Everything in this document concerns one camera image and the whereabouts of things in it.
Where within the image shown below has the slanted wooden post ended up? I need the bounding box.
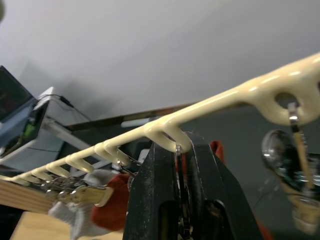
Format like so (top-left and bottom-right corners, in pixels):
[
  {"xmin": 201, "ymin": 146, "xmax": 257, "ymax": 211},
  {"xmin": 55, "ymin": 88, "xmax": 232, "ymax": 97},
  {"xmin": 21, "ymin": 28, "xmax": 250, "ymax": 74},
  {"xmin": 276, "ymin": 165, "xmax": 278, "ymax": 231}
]
[{"xmin": 0, "ymin": 178, "xmax": 55, "ymax": 215}]

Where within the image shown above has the white box device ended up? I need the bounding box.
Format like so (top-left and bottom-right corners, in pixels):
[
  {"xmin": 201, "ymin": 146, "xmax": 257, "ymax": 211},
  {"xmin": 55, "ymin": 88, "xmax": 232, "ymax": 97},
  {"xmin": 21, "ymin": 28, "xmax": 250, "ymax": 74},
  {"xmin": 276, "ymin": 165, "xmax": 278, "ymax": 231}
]
[{"xmin": 32, "ymin": 86, "xmax": 66, "ymax": 141}]

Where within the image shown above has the red sock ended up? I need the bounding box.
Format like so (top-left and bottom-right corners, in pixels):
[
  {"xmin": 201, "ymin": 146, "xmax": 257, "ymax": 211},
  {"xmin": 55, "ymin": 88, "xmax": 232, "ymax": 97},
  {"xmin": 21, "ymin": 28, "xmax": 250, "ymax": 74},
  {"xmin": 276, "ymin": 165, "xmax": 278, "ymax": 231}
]
[{"xmin": 90, "ymin": 173, "xmax": 131, "ymax": 232}]

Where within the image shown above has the cream clip hanger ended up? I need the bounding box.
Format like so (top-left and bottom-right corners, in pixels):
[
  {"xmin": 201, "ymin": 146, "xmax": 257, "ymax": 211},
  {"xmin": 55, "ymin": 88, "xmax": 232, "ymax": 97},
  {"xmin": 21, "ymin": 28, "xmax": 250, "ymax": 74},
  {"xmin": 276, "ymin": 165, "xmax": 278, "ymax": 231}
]
[{"xmin": 0, "ymin": 51, "xmax": 320, "ymax": 187}]

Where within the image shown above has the white sock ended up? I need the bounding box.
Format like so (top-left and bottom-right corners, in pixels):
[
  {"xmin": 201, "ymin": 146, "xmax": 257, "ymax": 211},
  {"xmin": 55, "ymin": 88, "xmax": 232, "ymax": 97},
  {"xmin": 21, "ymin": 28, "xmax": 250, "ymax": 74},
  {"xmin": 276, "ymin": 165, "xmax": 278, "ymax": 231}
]
[{"xmin": 47, "ymin": 168, "xmax": 118, "ymax": 240}]

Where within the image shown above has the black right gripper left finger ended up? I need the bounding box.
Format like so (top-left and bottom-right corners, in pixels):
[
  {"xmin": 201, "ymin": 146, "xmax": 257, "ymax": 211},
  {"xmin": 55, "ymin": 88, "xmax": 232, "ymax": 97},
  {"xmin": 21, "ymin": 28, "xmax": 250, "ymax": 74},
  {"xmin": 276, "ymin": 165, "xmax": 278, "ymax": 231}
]
[{"xmin": 123, "ymin": 141, "xmax": 181, "ymax": 240}]

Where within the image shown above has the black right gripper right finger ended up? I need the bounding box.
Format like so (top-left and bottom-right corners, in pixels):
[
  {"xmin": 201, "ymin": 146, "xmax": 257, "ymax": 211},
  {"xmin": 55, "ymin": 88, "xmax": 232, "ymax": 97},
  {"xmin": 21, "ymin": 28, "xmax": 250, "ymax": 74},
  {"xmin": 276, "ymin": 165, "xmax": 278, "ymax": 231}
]
[{"xmin": 185, "ymin": 131, "xmax": 263, "ymax": 240}]

